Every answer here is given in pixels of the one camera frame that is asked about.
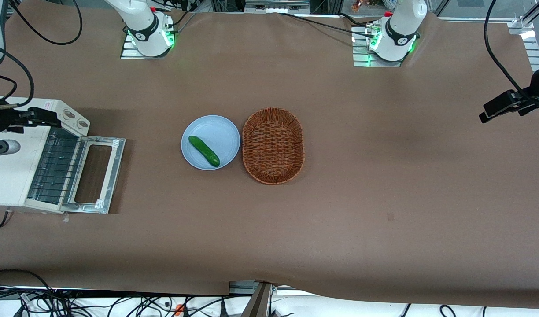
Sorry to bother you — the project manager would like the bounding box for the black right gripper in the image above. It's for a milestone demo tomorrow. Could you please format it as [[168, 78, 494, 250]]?
[[0, 95, 61, 135]]

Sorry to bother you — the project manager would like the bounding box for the metal oven rack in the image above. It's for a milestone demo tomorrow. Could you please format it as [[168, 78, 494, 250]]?
[[30, 134, 83, 205]]

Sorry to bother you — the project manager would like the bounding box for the white toaster oven body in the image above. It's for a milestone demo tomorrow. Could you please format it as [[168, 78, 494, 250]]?
[[0, 97, 91, 214]]

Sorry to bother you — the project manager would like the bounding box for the brown table cover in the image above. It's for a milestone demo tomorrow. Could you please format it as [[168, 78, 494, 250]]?
[[0, 0, 539, 309]]

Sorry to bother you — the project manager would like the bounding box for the green cucumber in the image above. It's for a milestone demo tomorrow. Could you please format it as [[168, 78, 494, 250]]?
[[188, 135, 221, 167]]

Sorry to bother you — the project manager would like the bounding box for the light blue plate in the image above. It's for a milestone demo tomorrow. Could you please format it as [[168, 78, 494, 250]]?
[[181, 115, 241, 171]]

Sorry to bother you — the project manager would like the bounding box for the brown wicker basket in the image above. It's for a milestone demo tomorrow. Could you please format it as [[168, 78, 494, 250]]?
[[242, 107, 305, 185]]

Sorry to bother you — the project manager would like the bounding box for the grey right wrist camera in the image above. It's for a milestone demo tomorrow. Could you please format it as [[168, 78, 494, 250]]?
[[0, 140, 21, 158]]

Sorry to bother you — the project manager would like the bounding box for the thick black wrist cable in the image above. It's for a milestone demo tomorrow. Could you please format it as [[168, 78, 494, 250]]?
[[0, 41, 35, 108]]

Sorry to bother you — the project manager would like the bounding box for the aluminium frame rail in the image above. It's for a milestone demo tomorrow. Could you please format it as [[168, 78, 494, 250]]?
[[507, 0, 539, 130]]

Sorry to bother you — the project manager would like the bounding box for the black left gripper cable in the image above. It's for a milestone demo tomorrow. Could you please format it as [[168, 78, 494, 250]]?
[[484, 0, 534, 104]]

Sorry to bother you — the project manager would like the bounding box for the thin black looping cable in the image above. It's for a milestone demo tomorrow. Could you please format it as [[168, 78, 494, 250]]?
[[10, 0, 83, 45]]

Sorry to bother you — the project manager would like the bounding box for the aluminium arm base plate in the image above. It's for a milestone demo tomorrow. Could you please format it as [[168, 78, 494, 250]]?
[[121, 31, 175, 59], [352, 26, 417, 68]]

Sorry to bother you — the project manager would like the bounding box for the black floor cable loop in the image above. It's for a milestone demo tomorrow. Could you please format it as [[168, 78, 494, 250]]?
[[0, 269, 52, 293]]

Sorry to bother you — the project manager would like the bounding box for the short black base cable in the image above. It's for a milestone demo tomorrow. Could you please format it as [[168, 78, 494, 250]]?
[[339, 13, 376, 28]]

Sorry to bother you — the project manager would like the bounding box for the black cable at arm base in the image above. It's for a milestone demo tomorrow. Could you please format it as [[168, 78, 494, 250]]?
[[170, 0, 197, 33]]

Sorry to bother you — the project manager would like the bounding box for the long black base cable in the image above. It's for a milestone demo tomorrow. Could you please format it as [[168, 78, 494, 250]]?
[[278, 12, 376, 39]]

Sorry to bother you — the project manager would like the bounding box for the aluminium background rail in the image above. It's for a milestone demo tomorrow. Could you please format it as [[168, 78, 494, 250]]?
[[244, 0, 310, 14]]

